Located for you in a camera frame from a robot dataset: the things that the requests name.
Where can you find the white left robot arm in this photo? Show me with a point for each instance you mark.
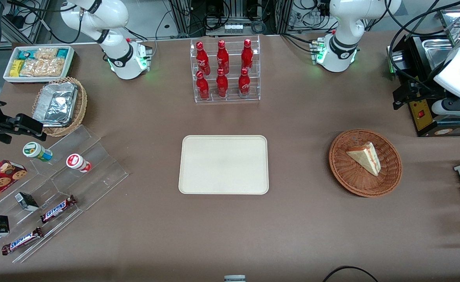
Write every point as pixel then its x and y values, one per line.
pixel 341 27

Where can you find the yellow snack packet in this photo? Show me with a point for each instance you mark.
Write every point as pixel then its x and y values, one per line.
pixel 17 67

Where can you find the white rectangular snack bin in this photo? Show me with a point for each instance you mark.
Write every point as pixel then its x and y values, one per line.
pixel 70 58

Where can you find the red cola bottle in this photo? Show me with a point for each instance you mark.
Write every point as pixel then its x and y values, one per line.
pixel 222 58
pixel 244 83
pixel 222 84
pixel 202 58
pixel 202 87
pixel 247 55

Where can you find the cream plastic tray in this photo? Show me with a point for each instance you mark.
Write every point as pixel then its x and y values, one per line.
pixel 223 164

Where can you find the small clear cracker packet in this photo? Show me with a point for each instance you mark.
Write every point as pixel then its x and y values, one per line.
pixel 46 53

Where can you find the clear acrylic bottle rack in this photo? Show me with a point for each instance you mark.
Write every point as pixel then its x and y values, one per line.
pixel 232 98

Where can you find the red lid white cup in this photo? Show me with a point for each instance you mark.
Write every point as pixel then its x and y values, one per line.
pixel 78 162

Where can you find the black food warmer cabinet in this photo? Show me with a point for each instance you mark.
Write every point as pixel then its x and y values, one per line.
pixel 426 121

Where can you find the clear acrylic stepped display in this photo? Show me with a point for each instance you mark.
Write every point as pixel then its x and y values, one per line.
pixel 96 172

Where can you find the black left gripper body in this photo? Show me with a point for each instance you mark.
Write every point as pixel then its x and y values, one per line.
pixel 422 86

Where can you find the small grey box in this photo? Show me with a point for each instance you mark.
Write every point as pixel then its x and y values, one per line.
pixel 234 278

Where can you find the light wicker basket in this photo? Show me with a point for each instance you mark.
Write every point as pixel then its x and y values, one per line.
pixel 82 105

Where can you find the brown Snickers bar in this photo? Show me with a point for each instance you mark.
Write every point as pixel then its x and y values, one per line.
pixel 57 208
pixel 22 241

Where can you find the large clear cracker packet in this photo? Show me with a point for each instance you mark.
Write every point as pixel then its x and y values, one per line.
pixel 42 67

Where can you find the steel warmer pan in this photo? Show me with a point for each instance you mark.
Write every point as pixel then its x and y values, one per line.
pixel 435 51

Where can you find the teal snack packet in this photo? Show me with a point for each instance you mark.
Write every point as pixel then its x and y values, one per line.
pixel 25 54
pixel 62 53

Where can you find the triangular sandwich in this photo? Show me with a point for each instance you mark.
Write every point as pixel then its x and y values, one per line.
pixel 365 156

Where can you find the round brown wicker basket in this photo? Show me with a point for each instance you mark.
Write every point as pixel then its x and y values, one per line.
pixel 347 176

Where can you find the aluminium foil tray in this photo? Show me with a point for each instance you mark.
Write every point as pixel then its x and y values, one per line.
pixel 55 103

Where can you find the green lid white cup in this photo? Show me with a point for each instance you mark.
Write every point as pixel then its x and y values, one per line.
pixel 36 151

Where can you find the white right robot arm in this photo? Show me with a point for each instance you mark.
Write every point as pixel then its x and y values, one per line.
pixel 117 55

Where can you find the white power strip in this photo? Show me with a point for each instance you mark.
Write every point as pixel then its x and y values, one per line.
pixel 233 27

